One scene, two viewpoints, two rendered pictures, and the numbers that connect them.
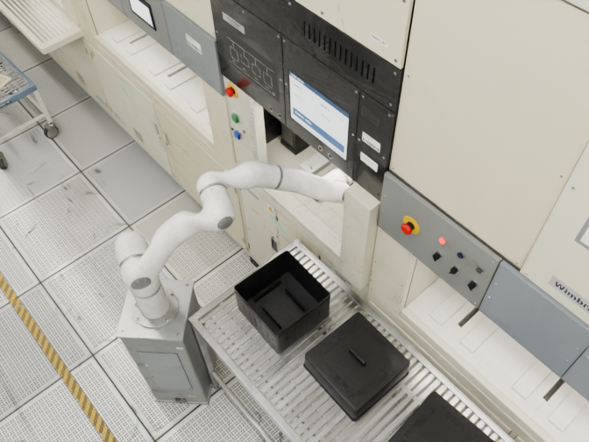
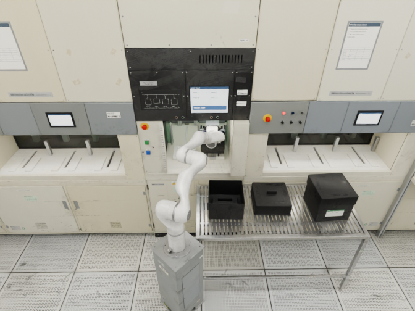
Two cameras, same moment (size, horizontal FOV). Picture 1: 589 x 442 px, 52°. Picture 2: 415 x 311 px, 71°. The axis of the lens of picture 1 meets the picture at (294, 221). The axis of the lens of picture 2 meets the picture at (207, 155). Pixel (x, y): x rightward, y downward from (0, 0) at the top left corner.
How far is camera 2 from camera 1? 157 cm
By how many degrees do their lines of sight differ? 40
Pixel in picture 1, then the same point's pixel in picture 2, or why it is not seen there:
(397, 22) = (252, 27)
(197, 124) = (106, 173)
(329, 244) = (216, 172)
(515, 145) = (307, 48)
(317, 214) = not seen: hidden behind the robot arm
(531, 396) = (320, 165)
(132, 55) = (31, 171)
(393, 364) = (281, 186)
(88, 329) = not seen: outside the picture
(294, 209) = not seen: hidden behind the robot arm
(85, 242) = (55, 299)
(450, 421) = (322, 177)
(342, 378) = (275, 202)
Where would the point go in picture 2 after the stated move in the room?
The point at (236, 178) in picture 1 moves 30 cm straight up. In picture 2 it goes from (198, 139) to (197, 99)
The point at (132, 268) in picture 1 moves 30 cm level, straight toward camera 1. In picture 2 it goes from (183, 208) to (231, 215)
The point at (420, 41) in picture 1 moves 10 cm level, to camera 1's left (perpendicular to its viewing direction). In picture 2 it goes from (262, 31) to (255, 33)
